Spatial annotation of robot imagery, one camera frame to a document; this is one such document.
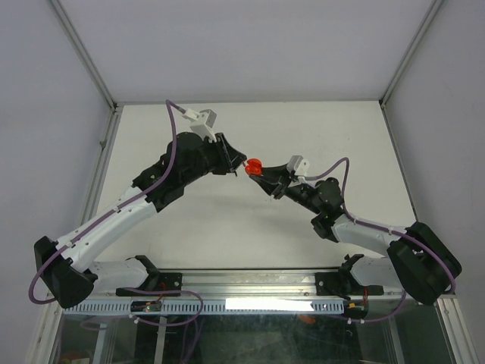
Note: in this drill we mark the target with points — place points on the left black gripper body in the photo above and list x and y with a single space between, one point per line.
220 164

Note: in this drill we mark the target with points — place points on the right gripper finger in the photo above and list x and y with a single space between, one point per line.
277 172
271 186

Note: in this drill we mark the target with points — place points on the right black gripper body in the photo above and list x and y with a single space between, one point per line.
285 184

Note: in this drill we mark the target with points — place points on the orange round charging case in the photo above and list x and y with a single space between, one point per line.
253 167

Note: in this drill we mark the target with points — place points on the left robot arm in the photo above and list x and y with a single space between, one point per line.
67 265

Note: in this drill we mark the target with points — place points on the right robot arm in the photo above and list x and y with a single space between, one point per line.
412 259

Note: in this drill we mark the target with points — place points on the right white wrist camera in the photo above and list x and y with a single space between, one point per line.
298 166

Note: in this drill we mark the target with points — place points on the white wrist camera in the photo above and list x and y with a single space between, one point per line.
201 123
298 166

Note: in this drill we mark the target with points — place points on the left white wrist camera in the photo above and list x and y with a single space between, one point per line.
201 123

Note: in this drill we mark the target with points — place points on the right black base bracket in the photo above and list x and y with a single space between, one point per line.
328 284

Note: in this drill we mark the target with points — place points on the black base bracket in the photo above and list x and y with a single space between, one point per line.
328 284
167 284

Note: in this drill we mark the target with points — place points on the aluminium mounting rail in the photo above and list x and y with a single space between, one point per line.
272 283

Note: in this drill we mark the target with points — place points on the left black base bracket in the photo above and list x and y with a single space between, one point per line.
167 284

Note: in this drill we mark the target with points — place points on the grey slotted cable duct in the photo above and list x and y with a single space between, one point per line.
229 306

